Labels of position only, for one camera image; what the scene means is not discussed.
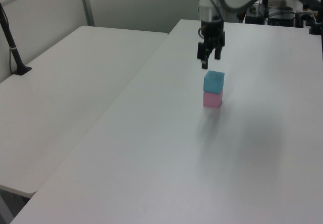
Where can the grey partition frame post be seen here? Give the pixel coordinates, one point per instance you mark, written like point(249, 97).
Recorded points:
point(86, 4)

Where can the small black box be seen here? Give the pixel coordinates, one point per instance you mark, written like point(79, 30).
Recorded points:
point(254, 19)

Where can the black metal bracket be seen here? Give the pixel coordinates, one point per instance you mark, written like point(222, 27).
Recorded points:
point(304, 18)

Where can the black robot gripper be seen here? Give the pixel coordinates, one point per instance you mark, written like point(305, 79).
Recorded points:
point(213, 31)

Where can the blue cube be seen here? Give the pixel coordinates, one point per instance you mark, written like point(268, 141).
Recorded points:
point(214, 82)

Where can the black electronics unit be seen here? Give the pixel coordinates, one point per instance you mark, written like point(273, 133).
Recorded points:
point(281, 19)

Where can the pink cube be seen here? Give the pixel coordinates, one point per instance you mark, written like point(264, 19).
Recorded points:
point(212, 100)

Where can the black table clamp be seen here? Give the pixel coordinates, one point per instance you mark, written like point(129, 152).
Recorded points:
point(316, 24)

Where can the black camera stand pole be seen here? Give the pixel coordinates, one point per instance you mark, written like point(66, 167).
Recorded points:
point(11, 45)

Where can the black upright pole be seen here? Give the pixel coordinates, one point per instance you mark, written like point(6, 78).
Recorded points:
point(265, 5)

